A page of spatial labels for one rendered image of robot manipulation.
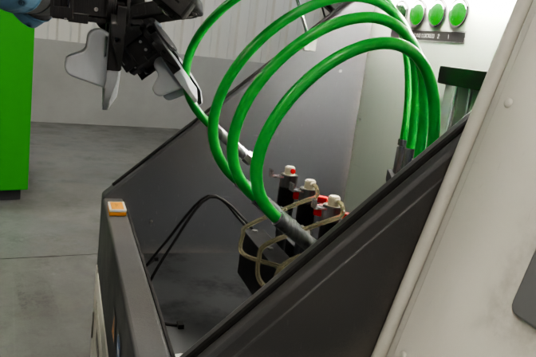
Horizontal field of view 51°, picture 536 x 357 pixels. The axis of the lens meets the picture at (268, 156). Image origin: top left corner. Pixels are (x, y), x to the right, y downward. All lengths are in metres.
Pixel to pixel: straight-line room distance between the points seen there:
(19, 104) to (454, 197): 3.71
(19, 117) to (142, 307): 3.44
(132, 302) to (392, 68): 0.71
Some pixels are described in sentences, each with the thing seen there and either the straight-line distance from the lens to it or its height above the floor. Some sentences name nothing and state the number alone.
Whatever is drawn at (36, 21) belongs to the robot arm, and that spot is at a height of 1.28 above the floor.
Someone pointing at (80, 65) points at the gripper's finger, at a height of 1.24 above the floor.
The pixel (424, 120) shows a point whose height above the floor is 1.21.
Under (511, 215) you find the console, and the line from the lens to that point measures 0.51.
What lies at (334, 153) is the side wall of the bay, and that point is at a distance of 1.27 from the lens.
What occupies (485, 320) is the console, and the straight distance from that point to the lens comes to 0.51.
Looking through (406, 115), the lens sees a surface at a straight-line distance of 0.96.
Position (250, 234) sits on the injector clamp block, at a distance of 0.93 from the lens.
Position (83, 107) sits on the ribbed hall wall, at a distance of 7.38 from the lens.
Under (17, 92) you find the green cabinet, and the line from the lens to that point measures 4.09.
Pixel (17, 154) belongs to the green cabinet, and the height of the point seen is 0.34.
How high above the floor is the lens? 1.29
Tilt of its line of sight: 11 degrees down
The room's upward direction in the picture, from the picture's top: 7 degrees clockwise
